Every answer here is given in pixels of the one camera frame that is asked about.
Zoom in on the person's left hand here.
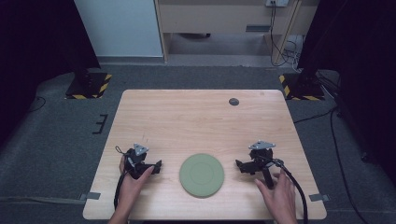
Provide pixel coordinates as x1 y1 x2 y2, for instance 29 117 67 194
116 155 155 215

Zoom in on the long black floor cable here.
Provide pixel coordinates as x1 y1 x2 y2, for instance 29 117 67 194
330 107 372 224

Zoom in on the person's right hand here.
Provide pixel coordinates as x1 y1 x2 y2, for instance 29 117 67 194
254 169 299 219

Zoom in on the black hanging power cable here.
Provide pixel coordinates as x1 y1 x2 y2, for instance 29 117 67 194
269 1 297 67

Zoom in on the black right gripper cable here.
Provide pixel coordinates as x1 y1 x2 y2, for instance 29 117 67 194
274 158 310 224

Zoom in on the thin black floor cable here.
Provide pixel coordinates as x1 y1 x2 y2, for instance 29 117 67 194
27 95 47 114

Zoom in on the short black floor cable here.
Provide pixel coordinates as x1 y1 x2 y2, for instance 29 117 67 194
293 106 339 124

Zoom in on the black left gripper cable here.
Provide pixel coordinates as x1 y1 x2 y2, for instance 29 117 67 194
113 145 129 210

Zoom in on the black stand with striped base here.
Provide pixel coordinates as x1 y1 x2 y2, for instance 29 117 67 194
278 62 326 102
64 62 113 101

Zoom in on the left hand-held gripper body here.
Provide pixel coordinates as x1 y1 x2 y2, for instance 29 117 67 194
124 143 151 180

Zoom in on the grey wall socket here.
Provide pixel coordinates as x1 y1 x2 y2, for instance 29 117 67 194
264 0 290 8

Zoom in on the grey tape piece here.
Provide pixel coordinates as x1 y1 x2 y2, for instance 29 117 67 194
308 193 331 203
79 191 102 202

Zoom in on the green round plate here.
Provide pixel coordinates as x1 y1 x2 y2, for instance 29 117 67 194
178 152 225 199

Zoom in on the black curtain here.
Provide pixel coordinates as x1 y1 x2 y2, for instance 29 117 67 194
296 0 396 188
0 0 102 147

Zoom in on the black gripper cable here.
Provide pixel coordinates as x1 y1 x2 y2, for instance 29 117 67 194
113 145 129 210
274 158 310 224

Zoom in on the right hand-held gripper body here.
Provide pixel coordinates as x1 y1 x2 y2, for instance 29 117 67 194
248 140 285 189

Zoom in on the white cable bundle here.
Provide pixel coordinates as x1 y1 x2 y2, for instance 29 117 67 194
281 35 304 73

